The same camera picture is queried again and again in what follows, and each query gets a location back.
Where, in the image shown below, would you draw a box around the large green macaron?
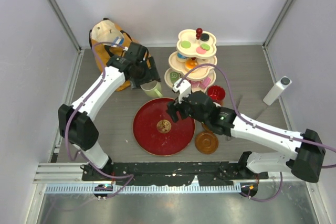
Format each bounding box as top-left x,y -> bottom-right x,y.
180,40 -> 191,49

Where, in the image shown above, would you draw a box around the pink layered cake slice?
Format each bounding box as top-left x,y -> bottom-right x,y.
199,77 -> 212,90

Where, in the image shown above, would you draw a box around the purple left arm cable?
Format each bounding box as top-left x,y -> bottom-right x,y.
65,41 -> 134,200

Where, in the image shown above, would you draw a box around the small green macaron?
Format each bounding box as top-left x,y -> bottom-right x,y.
201,44 -> 211,51

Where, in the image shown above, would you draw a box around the black sandwich cookie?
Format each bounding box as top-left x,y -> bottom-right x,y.
200,33 -> 209,41

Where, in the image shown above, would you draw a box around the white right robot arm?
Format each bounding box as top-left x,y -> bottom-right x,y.
167,91 -> 326,183

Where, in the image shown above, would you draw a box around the red mug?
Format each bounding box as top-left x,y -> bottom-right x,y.
207,85 -> 226,105

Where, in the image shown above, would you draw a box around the blue frosted donut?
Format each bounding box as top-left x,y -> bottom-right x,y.
177,53 -> 187,62

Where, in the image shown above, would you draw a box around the magenta swirl roll cake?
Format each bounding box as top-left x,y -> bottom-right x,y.
191,81 -> 201,89

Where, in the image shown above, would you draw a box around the brown wooden coaster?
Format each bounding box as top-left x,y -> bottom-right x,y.
201,123 -> 212,132
195,131 -> 219,154

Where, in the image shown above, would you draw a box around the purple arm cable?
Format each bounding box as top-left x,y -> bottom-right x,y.
65,41 -> 134,200
175,63 -> 336,201

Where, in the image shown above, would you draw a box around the red round lacquer tray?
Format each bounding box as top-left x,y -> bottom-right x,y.
132,98 -> 196,156

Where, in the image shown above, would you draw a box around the pink macaron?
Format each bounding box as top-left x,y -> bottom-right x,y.
196,47 -> 206,54

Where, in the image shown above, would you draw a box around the brown wooden coaster middle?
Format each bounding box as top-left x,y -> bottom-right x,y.
201,123 -> 212,132

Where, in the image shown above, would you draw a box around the cream three-tier cake stand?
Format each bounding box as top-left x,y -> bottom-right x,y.
164,28 -> 218,93

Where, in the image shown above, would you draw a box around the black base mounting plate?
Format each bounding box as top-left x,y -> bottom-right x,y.
81,160 -> 269,187

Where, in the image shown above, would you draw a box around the orange glazed donut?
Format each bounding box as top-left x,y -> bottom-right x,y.
184,59 -> 198,71

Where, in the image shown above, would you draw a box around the yellow tote bag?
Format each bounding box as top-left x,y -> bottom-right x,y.
88,17 -> 140,92

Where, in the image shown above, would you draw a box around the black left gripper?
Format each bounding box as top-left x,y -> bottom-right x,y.
131,57 -> 160,90

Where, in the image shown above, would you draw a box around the white bottle grey cap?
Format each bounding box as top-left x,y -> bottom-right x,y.
263,76 -> 292,106

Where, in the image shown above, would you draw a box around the green swirl roll cake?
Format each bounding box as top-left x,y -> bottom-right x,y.
170,71 -> 181,84

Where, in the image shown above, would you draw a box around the light green mug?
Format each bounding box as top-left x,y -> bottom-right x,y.
140,81 -> 163,98

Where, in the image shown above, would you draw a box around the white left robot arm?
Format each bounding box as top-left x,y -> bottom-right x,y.
58,41 -> 161,180

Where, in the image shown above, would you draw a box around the blue white packet in bag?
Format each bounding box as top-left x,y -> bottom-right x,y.
113,37 -> 124,45

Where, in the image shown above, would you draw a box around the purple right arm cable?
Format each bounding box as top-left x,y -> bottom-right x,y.
175,63 -> 336,201

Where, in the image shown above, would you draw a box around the metal serving tongs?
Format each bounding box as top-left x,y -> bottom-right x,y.
237,97 -> 267,120

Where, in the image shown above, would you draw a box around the brown wooden coaster bottom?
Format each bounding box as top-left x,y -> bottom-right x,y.
195,131 -> 219,154

